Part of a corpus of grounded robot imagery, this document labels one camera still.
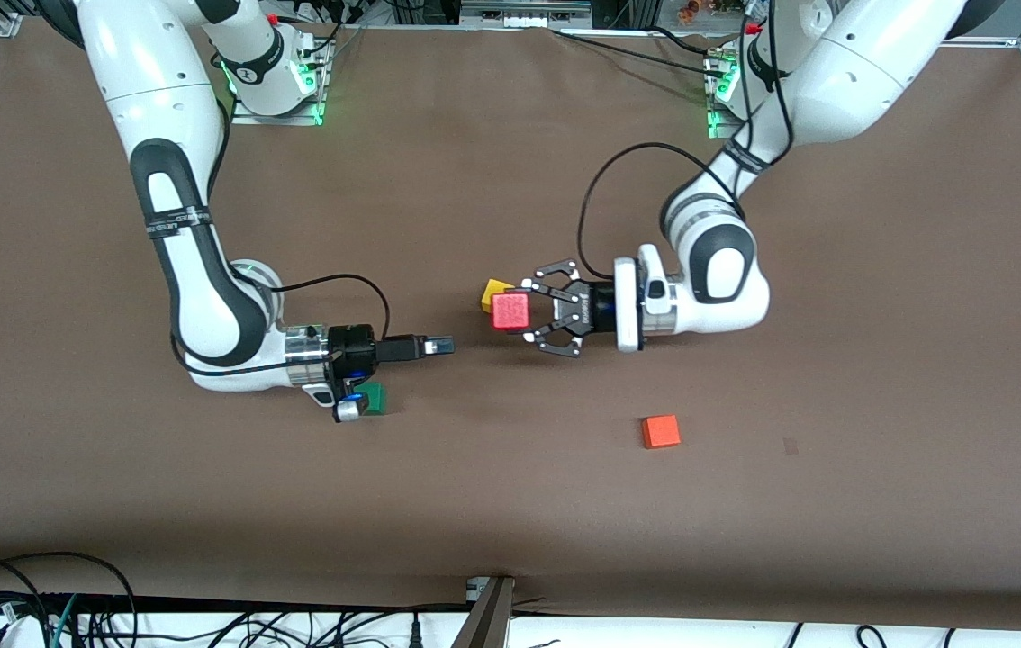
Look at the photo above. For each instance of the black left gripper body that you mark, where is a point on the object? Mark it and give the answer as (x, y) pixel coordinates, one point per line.
(599, 309)

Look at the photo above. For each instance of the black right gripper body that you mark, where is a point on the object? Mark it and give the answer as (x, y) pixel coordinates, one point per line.
(354, 350)

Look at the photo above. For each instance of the red wooden block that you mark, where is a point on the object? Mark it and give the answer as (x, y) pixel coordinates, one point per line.
(510, 311)

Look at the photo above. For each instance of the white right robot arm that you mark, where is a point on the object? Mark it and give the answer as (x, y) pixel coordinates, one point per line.
(159, 90)

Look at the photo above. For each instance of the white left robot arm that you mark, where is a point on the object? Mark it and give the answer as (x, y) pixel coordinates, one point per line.
(844, 81)

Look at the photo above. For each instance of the green wooden block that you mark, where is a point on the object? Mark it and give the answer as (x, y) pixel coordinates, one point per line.
(377, 398)

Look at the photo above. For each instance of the yellow wooden block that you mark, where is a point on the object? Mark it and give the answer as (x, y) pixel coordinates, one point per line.
(492, 292)

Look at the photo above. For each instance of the orange wooden block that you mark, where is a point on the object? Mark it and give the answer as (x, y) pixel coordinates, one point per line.
(661, 431)

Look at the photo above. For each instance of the grey power strip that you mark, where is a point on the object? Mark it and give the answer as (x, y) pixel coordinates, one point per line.
(524, 13)

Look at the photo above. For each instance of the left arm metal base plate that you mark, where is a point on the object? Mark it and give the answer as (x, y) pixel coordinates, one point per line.
(716, 121)

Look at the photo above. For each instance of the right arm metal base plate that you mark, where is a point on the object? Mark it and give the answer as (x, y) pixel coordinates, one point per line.
(312, 112)

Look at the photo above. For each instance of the metal table edge bracket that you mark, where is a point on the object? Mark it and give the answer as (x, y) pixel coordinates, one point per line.
(488, 616)

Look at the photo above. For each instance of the aluminium frame rail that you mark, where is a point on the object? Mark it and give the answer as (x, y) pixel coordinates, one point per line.
(988, 40)

